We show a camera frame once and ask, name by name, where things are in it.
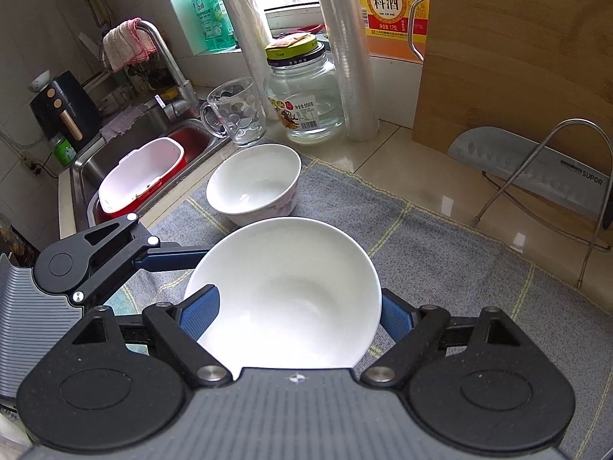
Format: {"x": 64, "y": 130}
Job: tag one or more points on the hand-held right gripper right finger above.
{"x": 400, "y": 316}

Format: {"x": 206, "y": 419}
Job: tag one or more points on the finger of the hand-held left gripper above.
{"x": 167, "y": 258}

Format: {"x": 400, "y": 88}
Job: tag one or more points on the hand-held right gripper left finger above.
{"x": 201, "y": 311}

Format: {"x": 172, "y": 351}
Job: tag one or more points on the white bowl pink flowers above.
{"x": 287, "y": 297}
{"x": 249, "y": 177}

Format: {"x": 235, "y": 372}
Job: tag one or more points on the grey blue checked towel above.
{"x": 455, "y": 273}

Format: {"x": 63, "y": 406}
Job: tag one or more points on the white pink plastic basket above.
{"x": 139, "y": 172}

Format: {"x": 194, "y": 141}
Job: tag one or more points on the steel sink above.
{"x": 81, "y": 177}

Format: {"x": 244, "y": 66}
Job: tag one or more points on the red plastic basin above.
{"x": 194, "y": 141}

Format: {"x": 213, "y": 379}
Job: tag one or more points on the grey dishcloth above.
{"x": 124, "y": 122}

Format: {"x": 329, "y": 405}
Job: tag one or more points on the small green jar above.
{"x": 62, "y": 151}

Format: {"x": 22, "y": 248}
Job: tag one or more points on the clear glass mug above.
{"x": 239, "y": 115}

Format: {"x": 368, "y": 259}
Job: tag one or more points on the steel faucet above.
{"x": 175, "y": 72}

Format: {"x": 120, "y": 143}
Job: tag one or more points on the black air fryer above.
{"x": 57, "y": 105}

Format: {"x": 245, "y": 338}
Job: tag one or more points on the glass jar yellow-green lid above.
{"x": 306, "y": 96}

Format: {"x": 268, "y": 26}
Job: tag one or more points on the pink cloth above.
{"x": 124, "y": 45}

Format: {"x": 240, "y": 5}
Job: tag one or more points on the roll of clear plastic bags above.
{"x": 244, "y": 33}

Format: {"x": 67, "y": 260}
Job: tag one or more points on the plastic wrap roll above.
{"x": 352, "y": 81}

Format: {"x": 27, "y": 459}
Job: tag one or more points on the green dish soap bottle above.
{"x": 210, "y": 19}

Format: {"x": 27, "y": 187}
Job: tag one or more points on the bamboo cutting board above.
{"x": 517, "y": 57}

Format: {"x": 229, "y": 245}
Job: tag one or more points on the orange cooking wine bottle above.
{"x": 388, "y": 9}

